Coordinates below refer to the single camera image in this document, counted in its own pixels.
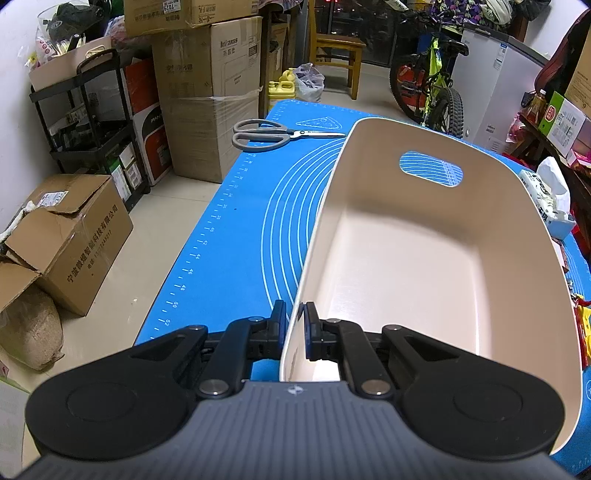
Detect beige tub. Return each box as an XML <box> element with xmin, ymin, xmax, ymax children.
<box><xmin>29</xmin><ymin>37</ymin><xmax>114</xmax><ymax>92</ymax></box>

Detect red and white appliance box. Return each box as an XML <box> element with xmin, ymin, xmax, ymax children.
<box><xmin>134</xmin><ymin>108</ymin><xmax>171</xmax><ymax>185</ymax></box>

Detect colourful floral cloth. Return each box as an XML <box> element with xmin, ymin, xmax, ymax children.
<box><xmin>427</xmin><ymin>0</ymin><xmax>490</xmax><ymax>28</ymax></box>

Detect clear plastic bag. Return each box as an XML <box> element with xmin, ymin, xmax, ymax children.
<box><xmin>293</xmin><ymin>63</ymin><xmax>325</xmax><ymax>104</ymax></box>

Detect white foam strip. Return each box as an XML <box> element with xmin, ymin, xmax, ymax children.
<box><xmin>0</xmin><ymin>200</ymin><xmax>38</xmax><ymax>245</ymax></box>

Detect open cardboard box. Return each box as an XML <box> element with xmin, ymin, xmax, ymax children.
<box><xmin>4</xmin><ymin>174</ymin><xmax>134</xmax><ymax>318</ymax></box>

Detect black utility cart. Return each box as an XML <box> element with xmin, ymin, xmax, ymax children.
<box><xmin>29</xmin><ymin>48</ymin><xmax>153</xmax><ymax>213</ymax></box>

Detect green and white carton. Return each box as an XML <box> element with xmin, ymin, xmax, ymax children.
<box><xmin>538</xmin><ymin>91</ymin><xmax>587</xmax><ymax>155</ymax></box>

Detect green printed box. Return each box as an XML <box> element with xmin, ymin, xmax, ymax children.
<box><xmin>0</xmin><ymin>360</ymin><xmax>33</xmax><ymax>462</ymax></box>

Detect wooden chair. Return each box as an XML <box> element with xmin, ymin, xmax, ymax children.
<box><xmin>308</xmin><ymin>0</ymin><xmax>367</xmax><ymax>100</ymax></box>

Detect blue silicone baking mat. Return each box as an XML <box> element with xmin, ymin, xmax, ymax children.
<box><xmin>134</xmin><ymin>98</ymin><xmax>591</xmax><ymax>478</ymax></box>

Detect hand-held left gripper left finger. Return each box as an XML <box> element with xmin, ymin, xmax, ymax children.
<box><xmin>121</xmin><ymin>300</ymin><xmax>289</xmax><ymax>401</ymax></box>

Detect dark red bag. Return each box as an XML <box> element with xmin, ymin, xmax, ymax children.
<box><xmin>538</xmin><ymin>21</ymin><xmax>591</xmax><ymax>100</ymax></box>

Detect wide brown cardboard box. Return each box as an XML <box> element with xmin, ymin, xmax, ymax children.
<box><xmin>124</xmin><ymin>0</ymin><xmax>259</xmax><ymax>38</ymax></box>

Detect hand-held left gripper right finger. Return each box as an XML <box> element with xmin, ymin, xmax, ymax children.
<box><xmin>299</xmin><ymin>301</ymin><xmax>466</xmax><ymax>398</ymax></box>

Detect tissue paper pack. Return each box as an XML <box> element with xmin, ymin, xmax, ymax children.
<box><xmin>517</xmin><ymin>157</ymin><xmax>577</xmax><ymax>240</ymax></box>

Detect orange drink bottle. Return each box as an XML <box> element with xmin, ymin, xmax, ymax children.
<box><xmin>526</xmin><ymin>90</ymin><xmax>548</xmax><ymax>125</ymax></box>

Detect grey handled scissors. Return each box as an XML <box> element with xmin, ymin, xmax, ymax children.
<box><xmin>232</xmin><ymin>119</ymin><xmax>346</xmax><ymax>151</ymax></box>

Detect beige plastic storage bin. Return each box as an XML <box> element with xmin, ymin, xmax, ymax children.
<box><xmin>278</xmin><ymin>117</ymin><xmax>583</xmax><ymax>455</ymax></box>

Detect taped brown cardboard box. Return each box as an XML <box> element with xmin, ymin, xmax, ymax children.
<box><xmin>161</xmin><ymin>90</ymin><xmax>262</xmax><ymax>184</ymax></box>

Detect orange cardboard box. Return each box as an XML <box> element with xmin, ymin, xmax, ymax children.
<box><xmin>124</xmin><ymin>58</ymin><xmax>160</xmax><ymax>116</ymax></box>

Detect flattened cardboard flap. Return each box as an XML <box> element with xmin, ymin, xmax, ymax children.
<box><xmin>0</xmin><ymin>258</ymin><xmax>42</xmax><ymax>315</ymax></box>

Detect white chest freezer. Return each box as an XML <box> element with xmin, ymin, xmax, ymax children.
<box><xmin>450</xmin><ymin>23</ymin><xmax>552</xmax><ymax>160</ymax></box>

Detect clear bag of clutter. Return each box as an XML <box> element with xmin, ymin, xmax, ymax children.
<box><xmin>37</xmin><ymin>2</ymin><xmax>112</xmax><ymax>56</ymax></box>

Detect brown cardboard carton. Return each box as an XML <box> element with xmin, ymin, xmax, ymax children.
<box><xmin>566</xmin><ymin>32</ymin><xmax>591</xmax><ymax>121</ymax></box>

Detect burlap sack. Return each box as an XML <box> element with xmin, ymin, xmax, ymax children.
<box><xmin>0</xmin><ymin>286</ymin><xmax>65</xmax><ymax>370</ymax></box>

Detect large yellow oil jug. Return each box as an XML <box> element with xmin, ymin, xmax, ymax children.
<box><xmin>269</xmin><ymin>80</ymin><xmax>297</xmax><ymax>118</ymax></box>

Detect green and black bicycle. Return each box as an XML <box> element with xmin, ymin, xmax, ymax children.
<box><xmin>389</xmin><ymin>9</ymin><xmax>469</xmax><ymax>138</ymax></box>

